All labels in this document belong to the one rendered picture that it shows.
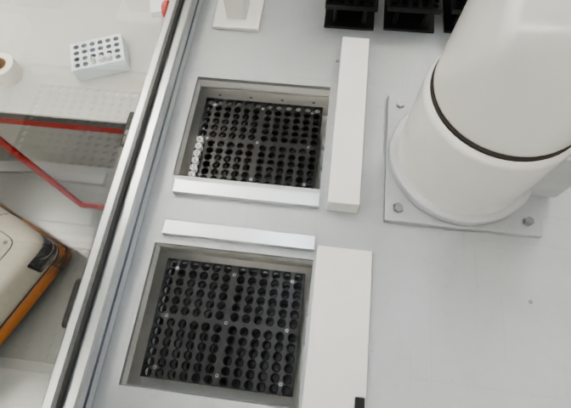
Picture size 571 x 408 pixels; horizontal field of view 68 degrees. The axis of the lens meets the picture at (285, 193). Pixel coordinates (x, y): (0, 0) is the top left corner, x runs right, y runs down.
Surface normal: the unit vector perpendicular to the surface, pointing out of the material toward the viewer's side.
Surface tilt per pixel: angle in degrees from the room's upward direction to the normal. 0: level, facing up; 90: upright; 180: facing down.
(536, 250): 0
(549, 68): 73
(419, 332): 0
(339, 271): 0
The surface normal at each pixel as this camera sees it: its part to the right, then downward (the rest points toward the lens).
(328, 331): -0.03, -0.40
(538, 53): -0.13, 0.69
